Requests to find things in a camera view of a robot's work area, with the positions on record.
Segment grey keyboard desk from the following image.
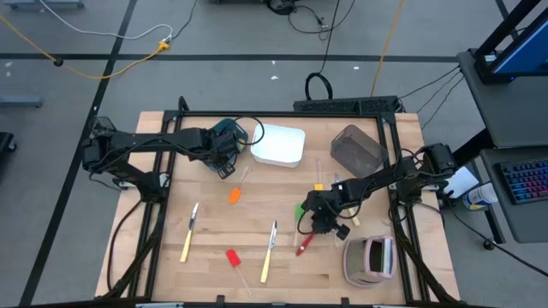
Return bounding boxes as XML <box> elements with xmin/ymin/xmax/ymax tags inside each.
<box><xmin>479</xmin><ymin>147</ymin><xmax>548</xmax><ymax>244</ymax></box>

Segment white plastic bin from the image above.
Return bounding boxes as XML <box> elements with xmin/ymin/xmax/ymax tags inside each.
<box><xmin>250</xmin><ymin>122</ymin><xmax>307</xmax><ymax>169</ymax></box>

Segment white bottle blue label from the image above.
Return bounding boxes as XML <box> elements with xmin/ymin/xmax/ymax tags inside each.
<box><xmin>462</xmin><ymin>181</ymin><xmax>500</xmax><ymax>211</ymax></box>

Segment red spatula clear handle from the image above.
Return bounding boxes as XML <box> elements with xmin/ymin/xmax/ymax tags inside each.
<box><xmin>225</xmin><ymin>249</ymin><xmax>255</xmax><ymax>299</ymax></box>

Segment black aluminium table frame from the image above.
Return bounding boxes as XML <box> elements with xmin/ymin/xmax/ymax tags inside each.
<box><xmin>102</xmin><ymin>96</ymin><xmax>462</xmax><ymax>308</ymax></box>

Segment black monitor stand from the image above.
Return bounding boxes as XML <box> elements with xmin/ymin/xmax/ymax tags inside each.
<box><xmin>473</xmin><ymin>0</ymin><xmax>548</xmax><ymax>85</ymax></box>

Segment yellow spatula clear handle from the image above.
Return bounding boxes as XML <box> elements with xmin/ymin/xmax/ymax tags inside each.
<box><xmin>314</xmin><ymin>158</ymin><xmax>325</xmax><ymax>192</ymax></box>

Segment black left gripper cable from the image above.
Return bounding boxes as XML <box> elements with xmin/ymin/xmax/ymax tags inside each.
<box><xmin>230</xmin><ymin>115</ymin><xmax>265</xmax><ymax>147</ymax></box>

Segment yellow cable with plug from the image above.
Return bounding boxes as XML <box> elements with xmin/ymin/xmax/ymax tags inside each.
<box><xmin>0</xmin><ymin>15</ymin><xmax>171</xmax><ymax>81</ymax></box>

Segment thin black floor cable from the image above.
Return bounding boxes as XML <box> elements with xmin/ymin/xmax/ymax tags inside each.
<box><xmin>170</xmin><ymin>0</ymin><xmax>199</xmax><ymax>40</ymax></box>

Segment teal plastic bin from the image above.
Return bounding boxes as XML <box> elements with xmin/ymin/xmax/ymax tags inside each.
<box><xmin>208</xmin><ymin>117</ymin><xmax>250</xmax><ymax>173</ymax></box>

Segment black floor caster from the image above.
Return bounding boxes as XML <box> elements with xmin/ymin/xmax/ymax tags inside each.
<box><xmin>0</xmin><ymin>132</ymin><xmax>17</xmax><ymax>153</ymax></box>

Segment black perforated metal box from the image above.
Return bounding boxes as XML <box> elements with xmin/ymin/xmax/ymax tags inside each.
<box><xmin>293</xmin><ymin>95</ymin><xmax>400</xmax><ymax>115</ymax></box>

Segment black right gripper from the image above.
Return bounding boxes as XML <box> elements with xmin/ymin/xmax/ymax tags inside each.
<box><xmin>301</xmin><ymin>190</ymin><xmax>350</xmax><ymax>236</ymax></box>

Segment white floor cable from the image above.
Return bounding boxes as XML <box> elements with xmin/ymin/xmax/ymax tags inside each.
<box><xmin>38</xmin><ymin>0</ymin><xmax>175</xmax><ymax>42</ymax></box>

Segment yellow floor cable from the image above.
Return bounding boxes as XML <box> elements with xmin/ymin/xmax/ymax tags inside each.
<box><xmin>370</xmin><ymin>0</ymin><xmax>406</xmax><ymax>98</ymax></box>

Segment black desk power cables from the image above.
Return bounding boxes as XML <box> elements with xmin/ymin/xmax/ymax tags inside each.
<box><xmin>397</xmin><ymin>63</ymin><xmax>466</xmax><ymax>129</ymax></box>

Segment computer monitor blue screen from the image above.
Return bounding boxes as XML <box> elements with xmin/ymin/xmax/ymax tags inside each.
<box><xmin>487</xmin><ymin>6</ymin><xmax>548</xmax><ymax>80</ymax></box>

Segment black electronic floor device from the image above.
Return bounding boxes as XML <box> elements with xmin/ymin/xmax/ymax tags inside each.
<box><xmin>265</xmin><ymin>0</ymin><xmax>301</xmax><ymax>16</ymax></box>

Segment grey translucent plastic bin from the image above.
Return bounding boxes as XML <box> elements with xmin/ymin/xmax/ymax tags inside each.
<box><xmin>330</xmin><ymin>124</ymin><xmax>390</xmax><ymax>180</ymax></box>

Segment black looped floor cable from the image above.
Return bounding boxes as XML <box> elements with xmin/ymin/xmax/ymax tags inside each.
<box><xmin>304</xmin><ymin>0</ymin><xmax>342</xmax><ymax>102</ymax></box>

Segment grey floor table foot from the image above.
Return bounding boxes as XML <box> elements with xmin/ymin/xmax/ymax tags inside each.
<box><xmin>0</xmin><ymin>94</ymin><xmax>43</xmax><ymax>108</ymax></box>
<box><xmin>3</xmin><ymin>0</ymin><xmax>85</xmax><ymax>9</ymax></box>

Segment pink mesh utensil holder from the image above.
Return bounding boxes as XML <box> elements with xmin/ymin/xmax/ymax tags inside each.
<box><xmin>342</xmin><ymin>234</ymin><xmax>399</xmax><ymax>288</ymax></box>

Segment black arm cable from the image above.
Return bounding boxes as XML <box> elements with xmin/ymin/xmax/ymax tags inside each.
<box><xmin>444</xmin><ymin>200</ymin><xmax>548</xmax><ymax>278</ymax></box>
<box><xmin>105</xmin><ymin>198</ymin><xmax>145</xmax><ymax>292</ymax></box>

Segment red plastic spoon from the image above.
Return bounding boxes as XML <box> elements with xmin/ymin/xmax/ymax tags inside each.
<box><xmin>295</xmin><ymin>233</ymin><xmax>317</xmax><ymax>258</ymax></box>

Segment black tangled floor cables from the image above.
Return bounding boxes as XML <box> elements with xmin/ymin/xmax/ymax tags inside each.
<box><xmin>286</xmin><ymin>0</ymin><xmax>356</xmax><ymax>42</ymax></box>

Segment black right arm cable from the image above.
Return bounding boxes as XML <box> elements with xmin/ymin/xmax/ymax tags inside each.
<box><xmin>444</xmin><ymin>200</ymin><xmax>548</xmax><ymax>278</ymax></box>

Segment orange spatula clear handle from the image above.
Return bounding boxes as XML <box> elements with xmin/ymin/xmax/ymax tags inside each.
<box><xmin>227</xmin><ymin>164</ymin><xmax>252</xmax><ymax>205</ymax></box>

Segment grey desk top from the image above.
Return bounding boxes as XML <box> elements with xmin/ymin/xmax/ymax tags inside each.
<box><xmin>456</xmin><ymin>49</ymin><xmax>548</xmax><ymax>149</ymax></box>

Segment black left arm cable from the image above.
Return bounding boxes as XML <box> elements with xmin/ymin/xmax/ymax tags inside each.
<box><xmin>105</xmin><ymin>198</ymin><xmax>145</xmax><ymax>292</ymax></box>

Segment backlit rainbow keyboard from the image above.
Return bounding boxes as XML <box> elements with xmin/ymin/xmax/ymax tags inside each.
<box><xmin>498</xmin><ymin>158</ymin><xmax>548</xmax><ymax>205</ymax></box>

